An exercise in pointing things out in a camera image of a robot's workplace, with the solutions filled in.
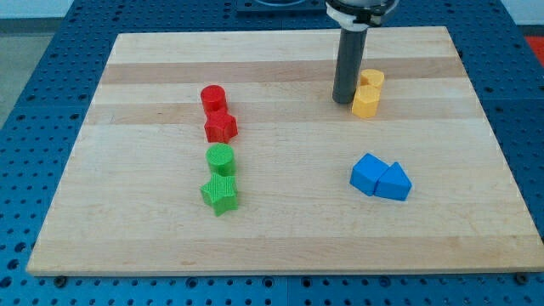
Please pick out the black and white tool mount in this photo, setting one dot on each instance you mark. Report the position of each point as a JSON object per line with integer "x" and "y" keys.
{"x": 358, "y": 15}

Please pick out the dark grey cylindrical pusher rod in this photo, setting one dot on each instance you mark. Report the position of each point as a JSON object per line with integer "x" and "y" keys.
{"x": 349, "y": 58}

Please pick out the yellow hexagon block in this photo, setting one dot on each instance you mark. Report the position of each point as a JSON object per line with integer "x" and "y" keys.
{"x": 365, "y": 102}

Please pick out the yellow heart block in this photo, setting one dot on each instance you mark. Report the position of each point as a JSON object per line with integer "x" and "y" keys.
{"x": 372, "y": 77}

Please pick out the blue cube block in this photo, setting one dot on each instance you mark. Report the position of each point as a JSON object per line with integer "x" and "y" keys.
{"x": 366, "y": 172}

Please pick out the blue triangle block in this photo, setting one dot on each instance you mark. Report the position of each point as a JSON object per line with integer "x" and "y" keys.
{"x": 394, "y": 184}

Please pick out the red cylinder block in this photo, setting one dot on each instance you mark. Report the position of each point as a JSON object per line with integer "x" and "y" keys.
{"x": 213, "y": 98}

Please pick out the red star block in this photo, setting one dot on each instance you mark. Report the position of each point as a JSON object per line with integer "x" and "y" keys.
{"x": 220, "y": 127}

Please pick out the green cylinder block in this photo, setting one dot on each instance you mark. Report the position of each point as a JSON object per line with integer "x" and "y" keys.
{"x": 221, "y": 159}

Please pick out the wooden board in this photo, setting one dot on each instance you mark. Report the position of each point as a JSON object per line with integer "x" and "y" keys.
{"x": 129, "y": 200}

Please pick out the green star block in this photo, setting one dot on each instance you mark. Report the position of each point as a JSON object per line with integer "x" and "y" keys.
{"x": 220, "y": 193}

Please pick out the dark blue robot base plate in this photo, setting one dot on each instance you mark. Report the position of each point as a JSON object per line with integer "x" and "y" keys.
{"x": 279, "y": 6}

